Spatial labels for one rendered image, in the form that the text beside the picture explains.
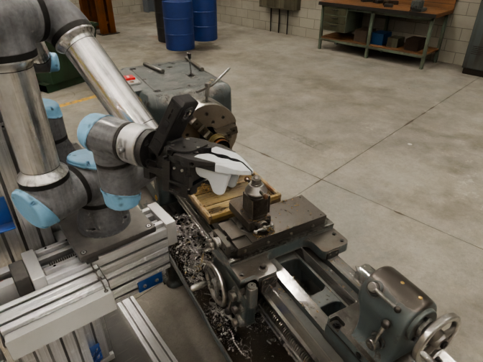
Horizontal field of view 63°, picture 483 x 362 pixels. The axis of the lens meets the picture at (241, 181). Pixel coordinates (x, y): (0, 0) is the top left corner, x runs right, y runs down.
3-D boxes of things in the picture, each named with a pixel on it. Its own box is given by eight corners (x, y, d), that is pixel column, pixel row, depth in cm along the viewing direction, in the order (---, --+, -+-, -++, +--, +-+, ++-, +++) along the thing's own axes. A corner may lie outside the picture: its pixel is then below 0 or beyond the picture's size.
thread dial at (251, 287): (244, 302, 138) (244, 282, 133) (252, 299, 140) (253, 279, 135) (249, 310, 136) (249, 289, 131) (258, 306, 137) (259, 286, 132)
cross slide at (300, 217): (209, 234, 149) (209, 225, 147) (301, 203, 167) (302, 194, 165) (229, 261, 137) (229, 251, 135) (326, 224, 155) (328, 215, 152)
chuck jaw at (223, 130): (210, 126, 190) (232, 118, 194) (213, 136, 193) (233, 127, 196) (221, 135, 181) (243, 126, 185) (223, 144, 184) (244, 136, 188)
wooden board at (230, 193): (182, 190, 186) (181, 183, 184) (248, 172, 201) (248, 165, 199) (208, 225, 164) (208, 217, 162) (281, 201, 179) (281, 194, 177)
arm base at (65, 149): (40, 173, 142) (33, 148, 137) (30, 157, 152) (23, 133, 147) (83, 161, 150) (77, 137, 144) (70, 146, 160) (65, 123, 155)
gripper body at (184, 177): (215, 184, 71) (163, 167, 76) (217, 139, 67) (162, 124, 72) (188, 200, 65) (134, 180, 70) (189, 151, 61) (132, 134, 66)
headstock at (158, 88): (121, 131, 244) (111, 67, 224) (192, 116, 264) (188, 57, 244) (152, 173, 200) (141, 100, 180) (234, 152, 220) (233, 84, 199)
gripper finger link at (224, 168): (249, 199, 63) (202, 183, 67) (252, 164, 60) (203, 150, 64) (238, 206, 60) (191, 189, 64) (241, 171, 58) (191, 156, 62)
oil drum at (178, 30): (159, 47, 799) (154, 0, 753) (182, 43, 836) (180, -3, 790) (177, 52, 764) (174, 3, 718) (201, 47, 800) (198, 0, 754)
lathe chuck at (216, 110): (170, 161, 195) (170, 100, 180) (226, 154, 209) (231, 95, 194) (177, 170, 188) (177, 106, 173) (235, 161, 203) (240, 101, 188)
